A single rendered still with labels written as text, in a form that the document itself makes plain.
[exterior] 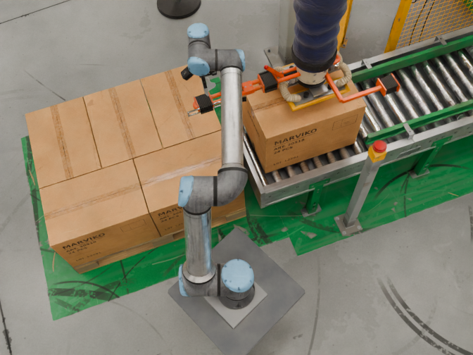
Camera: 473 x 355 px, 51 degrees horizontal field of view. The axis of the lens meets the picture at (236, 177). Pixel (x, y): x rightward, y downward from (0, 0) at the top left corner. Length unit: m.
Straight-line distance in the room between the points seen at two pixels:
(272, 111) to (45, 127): 1.54
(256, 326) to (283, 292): 0.21
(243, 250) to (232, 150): 0.86
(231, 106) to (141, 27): 2.76
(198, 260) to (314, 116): 1.10
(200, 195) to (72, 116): 1.82
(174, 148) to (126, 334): 1.22
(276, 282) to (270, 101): 0.99
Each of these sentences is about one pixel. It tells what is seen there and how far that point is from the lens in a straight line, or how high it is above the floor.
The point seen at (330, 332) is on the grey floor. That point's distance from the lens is 3.31.
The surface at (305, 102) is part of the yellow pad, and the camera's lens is 2.68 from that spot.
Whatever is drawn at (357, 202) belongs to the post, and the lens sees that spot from 3.14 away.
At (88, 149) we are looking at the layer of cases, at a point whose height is 0.54.
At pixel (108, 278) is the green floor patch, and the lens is 3.51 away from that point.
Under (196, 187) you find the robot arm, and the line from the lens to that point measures 1.82.
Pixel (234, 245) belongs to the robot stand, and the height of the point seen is 0.75.
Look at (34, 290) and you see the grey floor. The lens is 3.66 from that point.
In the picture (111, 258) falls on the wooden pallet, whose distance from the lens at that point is 3.52.
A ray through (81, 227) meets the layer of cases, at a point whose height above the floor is 0.54.
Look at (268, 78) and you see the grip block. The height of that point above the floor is 1.20.
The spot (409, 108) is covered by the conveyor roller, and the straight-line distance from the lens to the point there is 3.43.
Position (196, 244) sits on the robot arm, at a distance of 2.05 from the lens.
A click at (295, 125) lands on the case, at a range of 2.74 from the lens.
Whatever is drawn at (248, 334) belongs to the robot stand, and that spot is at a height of 0.75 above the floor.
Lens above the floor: 3.23
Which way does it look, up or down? 62 degrees down
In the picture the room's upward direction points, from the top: 5 degrees counter-clockwise
